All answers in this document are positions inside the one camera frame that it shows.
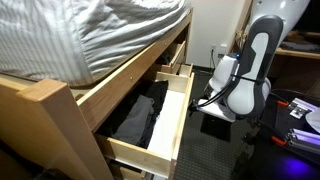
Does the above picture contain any black box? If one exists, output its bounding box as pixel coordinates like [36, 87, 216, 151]
[199, 113, 232, 143]

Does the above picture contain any black monitor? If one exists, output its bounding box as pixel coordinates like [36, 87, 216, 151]
[293, 0, 320, 34]

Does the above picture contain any black robot cart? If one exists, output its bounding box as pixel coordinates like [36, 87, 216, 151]
[231, 88, 320, 180]

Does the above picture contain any black garment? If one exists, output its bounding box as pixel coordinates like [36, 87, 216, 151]
[133, 79, 169, 149]

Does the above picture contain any grey garment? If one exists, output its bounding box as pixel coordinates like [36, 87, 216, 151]
[111, 94, 156, 146]

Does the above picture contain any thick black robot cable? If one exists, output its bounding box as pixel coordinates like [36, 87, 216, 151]
[194, 53, 242, 109]

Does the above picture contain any thin black power cable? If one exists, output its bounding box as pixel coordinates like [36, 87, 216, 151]
[209, 49, 216, 69]

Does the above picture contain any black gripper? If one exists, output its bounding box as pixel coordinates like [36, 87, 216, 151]
[187, 99, 203, 116]

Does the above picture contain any white wall plate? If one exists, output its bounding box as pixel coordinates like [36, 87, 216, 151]
[218, 44, 228, 58]

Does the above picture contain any light wooden bed frame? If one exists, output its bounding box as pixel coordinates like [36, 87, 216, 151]
[0, 8, 194, 180]

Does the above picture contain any black clamp with orange handle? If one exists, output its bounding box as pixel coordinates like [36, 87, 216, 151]
[256, 118, 288, 147]
[268, 89, 290, 108]

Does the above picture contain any mattress with grey striped sheet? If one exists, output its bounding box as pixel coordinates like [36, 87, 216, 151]
[0, 0, 192, 88]

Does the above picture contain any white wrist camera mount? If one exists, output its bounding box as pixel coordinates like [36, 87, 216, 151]
[198, 98, 237, 123]

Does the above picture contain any silver aluminium extrusion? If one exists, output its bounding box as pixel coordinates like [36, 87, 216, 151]
[285, 128, 320, 156]
[287, 97, 319, 120]

